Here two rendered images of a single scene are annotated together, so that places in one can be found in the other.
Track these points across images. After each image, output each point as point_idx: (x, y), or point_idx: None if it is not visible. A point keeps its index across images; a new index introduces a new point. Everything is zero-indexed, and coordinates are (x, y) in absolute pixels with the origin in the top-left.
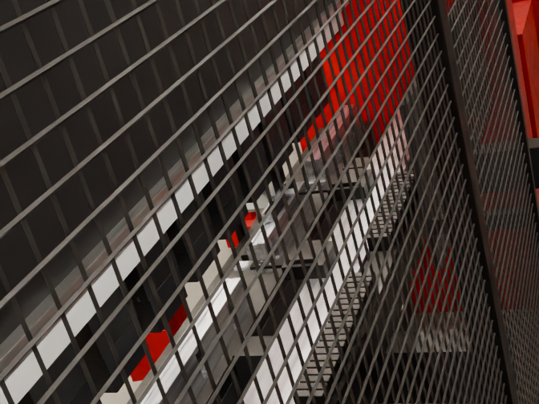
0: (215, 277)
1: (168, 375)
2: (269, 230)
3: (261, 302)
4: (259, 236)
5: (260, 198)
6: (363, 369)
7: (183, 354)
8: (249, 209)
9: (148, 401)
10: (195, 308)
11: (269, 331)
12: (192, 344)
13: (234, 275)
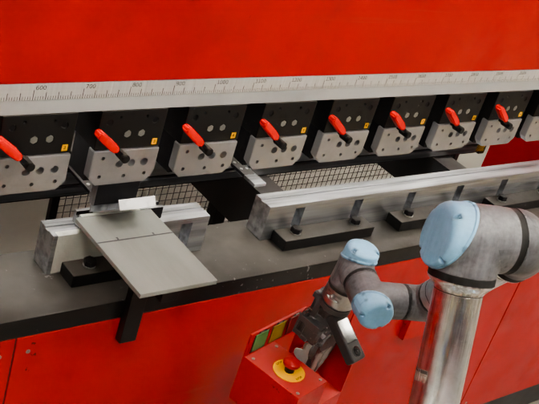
0: (230, 279)
1: (380, 185)
2: (172, 207)
3: (233, 223)
4: (186, 212)
5: (131, 221)
6: None
7: (359, 186)
8: (161, 220)
9: (404, 183)
10: (283, 268)
11: None
12: (347, 186)
13: (214, 264)
